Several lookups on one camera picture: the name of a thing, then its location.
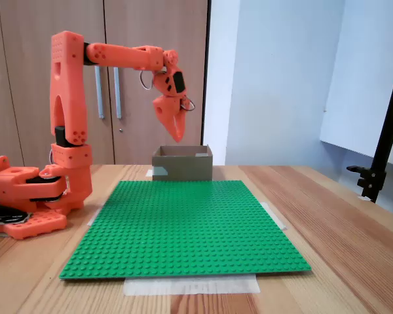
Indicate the green lego baseplate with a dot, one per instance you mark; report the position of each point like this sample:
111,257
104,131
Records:
190,229

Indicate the small tape piece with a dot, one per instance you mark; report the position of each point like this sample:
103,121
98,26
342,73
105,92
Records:
365,199

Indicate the masking tape strip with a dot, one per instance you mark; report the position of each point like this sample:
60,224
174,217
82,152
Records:
275,217
190,285
150,173
96,216

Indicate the open cardboard box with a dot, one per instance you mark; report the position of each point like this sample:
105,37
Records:
183,168

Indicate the black stand with clamp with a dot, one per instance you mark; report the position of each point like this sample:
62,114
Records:
389,131

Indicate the brown wooden cabinet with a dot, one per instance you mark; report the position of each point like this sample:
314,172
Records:
150,26

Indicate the white panel board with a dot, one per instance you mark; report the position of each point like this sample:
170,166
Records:
363,81

